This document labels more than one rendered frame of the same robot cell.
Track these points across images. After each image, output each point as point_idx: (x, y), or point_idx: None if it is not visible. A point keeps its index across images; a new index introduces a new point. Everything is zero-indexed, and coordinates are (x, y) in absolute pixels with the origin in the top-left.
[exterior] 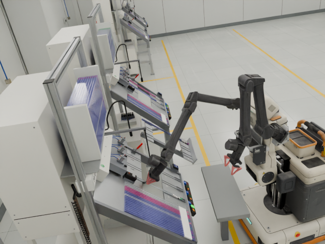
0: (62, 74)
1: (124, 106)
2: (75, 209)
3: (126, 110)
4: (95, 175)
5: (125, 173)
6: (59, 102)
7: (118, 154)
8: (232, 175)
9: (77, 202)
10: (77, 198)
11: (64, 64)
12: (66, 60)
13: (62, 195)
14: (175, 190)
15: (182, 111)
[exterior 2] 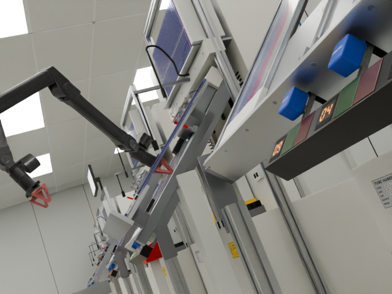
0: (147, 24)
1: (149, 55)
2: (211, 138)
3: (150, 60)
4: (173, 113)
5: (182, 139)
6: (147, 48)
7: (179, 112)
8: (46, 207)
9: (213, 135)
10: (216, 133)
11: (149, 13)
12: (150, 6)
13: None
14: None
15: (80, 93)
